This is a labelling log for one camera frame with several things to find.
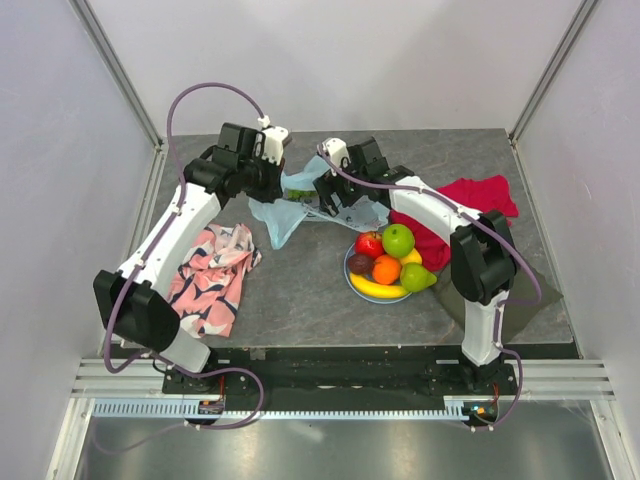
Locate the right aluminium corner post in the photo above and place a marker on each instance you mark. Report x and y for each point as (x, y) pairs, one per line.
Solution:
(561, 53)

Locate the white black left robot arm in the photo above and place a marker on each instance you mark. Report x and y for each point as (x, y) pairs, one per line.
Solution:
(132, 300)

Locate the aluminium frame rail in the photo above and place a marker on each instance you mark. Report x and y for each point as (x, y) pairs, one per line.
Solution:
(533, 379)

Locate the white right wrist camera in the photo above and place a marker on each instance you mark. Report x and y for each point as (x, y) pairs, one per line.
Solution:
(335, 152)

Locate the yellow fake mango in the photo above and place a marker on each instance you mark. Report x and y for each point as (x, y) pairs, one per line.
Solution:
(412, 257)

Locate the aluminium corner post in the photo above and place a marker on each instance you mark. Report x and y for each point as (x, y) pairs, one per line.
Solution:
(561, 53)
(110, 58)

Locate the yellow fake banana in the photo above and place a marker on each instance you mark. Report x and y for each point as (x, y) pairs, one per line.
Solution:
(372, 289)

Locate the pink navy patterned cloth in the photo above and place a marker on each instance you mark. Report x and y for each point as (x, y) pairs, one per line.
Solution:
(206, 290)

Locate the fake orange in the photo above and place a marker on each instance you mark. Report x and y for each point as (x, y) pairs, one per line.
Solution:
(386, 270)

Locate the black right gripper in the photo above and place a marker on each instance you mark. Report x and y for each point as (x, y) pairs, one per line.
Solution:
(327, 185)

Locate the left aluminium corner post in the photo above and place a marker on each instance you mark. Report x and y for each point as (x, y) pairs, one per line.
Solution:
(110, 58)

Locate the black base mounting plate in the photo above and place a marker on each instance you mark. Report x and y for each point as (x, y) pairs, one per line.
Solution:
(436, 370)

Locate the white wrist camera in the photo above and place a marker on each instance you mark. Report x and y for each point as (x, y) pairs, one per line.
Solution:
(335, 152)
(270, 142)

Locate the red fake apple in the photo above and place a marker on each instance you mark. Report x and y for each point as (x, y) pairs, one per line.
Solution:
(369, 244)

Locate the dark red fake fruit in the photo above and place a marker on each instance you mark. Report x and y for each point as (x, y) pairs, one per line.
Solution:
(360, 264)

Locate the slotted grey cable duct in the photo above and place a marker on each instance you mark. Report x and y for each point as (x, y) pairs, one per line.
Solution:
(200, 409)

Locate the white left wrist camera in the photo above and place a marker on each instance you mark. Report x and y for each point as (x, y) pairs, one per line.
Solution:
(270, 142)

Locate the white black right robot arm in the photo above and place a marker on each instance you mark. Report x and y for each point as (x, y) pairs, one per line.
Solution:
(484, 261)

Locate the light blue plate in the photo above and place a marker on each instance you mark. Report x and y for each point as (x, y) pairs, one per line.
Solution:
(349, 252)

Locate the red cloth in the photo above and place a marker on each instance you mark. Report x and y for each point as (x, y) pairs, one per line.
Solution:
(485, 195)

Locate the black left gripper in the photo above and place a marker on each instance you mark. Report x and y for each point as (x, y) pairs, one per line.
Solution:
(274, 190)

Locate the green fake pear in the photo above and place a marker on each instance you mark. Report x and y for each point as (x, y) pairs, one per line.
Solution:
(415, 277)

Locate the green fake lime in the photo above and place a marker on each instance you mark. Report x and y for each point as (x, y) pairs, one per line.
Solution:
(398, 240)

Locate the translucent light blue plastic bag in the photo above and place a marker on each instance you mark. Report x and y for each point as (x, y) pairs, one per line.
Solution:
(284, 216)

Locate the green fake grapes bunch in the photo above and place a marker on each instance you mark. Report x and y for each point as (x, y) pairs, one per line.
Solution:
(300, 195)

